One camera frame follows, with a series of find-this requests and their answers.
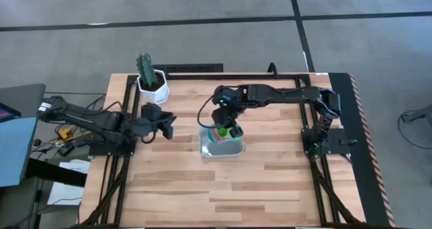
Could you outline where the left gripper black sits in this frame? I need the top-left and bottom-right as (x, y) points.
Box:
(133, 111), (178, 140)

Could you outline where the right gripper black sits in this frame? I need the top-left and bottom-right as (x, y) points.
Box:
(211, 85), (249, 139)

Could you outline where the green measuring cup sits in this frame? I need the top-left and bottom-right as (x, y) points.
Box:
(216, 127), (234, 139)

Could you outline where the pink measuring cup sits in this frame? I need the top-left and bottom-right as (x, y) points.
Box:
(211, 134), (234, 145)

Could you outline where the teal measuring cup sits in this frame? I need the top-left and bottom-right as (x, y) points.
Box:
(206, 127), (219, 144)

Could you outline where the silver metal basket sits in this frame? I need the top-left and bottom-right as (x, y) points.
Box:
(198, 125), (244, 159)

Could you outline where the yellow connector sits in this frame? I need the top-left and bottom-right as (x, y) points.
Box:
(57, 126), (74, 139)

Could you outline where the black power adapter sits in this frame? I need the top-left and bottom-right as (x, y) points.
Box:
(57, 143), (76, 157)

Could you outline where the white paper sheet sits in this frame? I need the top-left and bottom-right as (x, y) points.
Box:
(47, 159), (91, 206)

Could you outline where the dark grey desk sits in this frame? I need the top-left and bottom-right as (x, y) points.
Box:
(0, 83), (47, 125)

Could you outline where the black mat with hazard stripe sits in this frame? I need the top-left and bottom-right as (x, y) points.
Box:
(329, 72), (396, 228)

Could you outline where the blue board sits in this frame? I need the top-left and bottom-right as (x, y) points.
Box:
(0, 116), (37, 188)

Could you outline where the grey stand leg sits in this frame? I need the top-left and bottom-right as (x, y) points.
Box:
(400, 103), (432, 124)

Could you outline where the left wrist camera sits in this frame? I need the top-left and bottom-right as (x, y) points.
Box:
(140, 102), (162, 118)

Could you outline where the black aluminium table frame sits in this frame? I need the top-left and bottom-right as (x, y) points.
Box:
(80, 72), (365, 228)

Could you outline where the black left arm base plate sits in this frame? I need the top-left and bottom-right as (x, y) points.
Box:
(88, 129), (138, 156)

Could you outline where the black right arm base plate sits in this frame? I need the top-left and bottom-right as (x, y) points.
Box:
(301, 127), (352, 156)

